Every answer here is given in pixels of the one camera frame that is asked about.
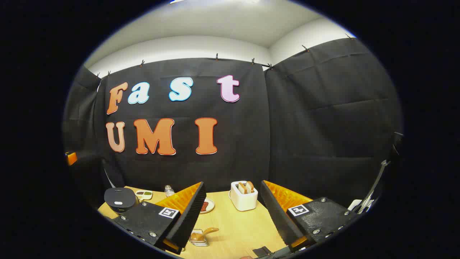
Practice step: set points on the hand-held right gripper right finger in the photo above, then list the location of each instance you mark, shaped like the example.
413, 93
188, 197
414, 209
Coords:
278, 219

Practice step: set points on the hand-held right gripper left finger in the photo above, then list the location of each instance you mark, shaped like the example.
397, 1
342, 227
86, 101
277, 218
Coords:
190, 216

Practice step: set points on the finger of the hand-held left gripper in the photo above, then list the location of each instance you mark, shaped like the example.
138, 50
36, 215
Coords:
72, 158

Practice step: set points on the wooden spoon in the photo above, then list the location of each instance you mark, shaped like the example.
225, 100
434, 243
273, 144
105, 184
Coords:
210, 230

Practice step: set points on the clear chopstick holder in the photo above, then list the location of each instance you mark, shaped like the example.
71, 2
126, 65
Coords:
199, 244

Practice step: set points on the dark grey rice cooker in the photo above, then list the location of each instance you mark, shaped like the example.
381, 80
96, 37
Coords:
120, 199

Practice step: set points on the red meat piece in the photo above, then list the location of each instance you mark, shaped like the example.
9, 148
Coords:
204, 207

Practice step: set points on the white round plate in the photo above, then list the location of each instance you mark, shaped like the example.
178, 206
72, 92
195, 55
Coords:
211, 207

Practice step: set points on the small clear plastic bottle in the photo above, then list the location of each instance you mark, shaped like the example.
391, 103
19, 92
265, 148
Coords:
169, 191

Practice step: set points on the small black flat object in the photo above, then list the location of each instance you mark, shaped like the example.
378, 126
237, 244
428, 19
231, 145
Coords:
261, 251

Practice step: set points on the white toaster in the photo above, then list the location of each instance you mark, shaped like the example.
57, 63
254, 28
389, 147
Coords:
244, 202

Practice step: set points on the toasted bread slice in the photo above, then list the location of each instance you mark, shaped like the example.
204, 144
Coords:
242, 188
250, 186

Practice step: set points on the white divided grain tray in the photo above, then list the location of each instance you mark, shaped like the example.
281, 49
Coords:
143, 194

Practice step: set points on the black backdrop cloth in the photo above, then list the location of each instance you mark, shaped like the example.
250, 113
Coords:
305, 144

